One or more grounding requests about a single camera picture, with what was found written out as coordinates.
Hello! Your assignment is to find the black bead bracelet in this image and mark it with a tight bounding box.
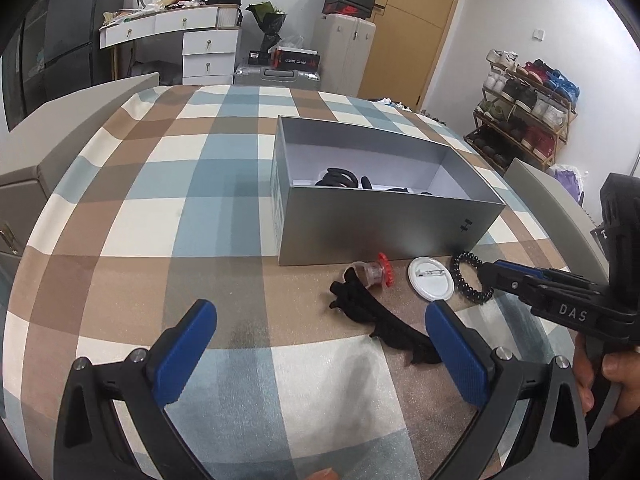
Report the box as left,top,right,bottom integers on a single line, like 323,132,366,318
448,250,497,305

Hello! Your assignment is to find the black fabric hair accessory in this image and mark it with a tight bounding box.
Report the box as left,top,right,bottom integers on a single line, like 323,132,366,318
329,268,442,364

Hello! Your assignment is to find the person's right hand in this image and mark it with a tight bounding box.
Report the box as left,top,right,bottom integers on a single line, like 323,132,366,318
572,334,640,428

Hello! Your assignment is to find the person's left hand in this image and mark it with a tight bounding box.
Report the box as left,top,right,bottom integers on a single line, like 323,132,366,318
306,468,340,480

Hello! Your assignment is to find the white round pin badge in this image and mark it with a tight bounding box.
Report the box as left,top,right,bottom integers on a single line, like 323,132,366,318
407,257,454,301

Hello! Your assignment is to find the clear cup with red rim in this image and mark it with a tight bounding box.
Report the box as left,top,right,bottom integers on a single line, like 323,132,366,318
349,252,395,288

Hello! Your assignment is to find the plaid checkered blanket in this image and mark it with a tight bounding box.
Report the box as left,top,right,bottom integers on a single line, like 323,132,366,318
1,86,563,479

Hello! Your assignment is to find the wooden shoe rack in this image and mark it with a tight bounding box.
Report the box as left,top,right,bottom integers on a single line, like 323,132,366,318
464,49,580,174

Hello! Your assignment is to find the grey open cardboard box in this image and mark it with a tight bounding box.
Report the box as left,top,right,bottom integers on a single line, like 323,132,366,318
271,117,506,266

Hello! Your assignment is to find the grey box lid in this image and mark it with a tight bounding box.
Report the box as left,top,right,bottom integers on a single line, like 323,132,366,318
1,73,160,195

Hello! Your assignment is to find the wooden door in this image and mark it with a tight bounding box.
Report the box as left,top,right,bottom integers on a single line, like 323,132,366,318
358,0,458,110

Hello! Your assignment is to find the beige wardrobe cabinet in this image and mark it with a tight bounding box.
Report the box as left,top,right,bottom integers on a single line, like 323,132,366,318
311,14,376,96

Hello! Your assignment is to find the silver suitcase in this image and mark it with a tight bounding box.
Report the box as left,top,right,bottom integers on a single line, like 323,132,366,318
233,65,321,90

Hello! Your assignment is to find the red black shoe box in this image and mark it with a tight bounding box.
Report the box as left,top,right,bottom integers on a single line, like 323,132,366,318
271,47,320,73

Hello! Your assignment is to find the white desk with drawers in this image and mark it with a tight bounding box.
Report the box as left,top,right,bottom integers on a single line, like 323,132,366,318
100,4,242,86

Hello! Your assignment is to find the dark flower bouquet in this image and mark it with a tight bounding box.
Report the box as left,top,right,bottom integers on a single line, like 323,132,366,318
246,1,286,52

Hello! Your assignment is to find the black refrigerator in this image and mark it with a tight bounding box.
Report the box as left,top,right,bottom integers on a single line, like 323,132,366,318
1,0,124,129

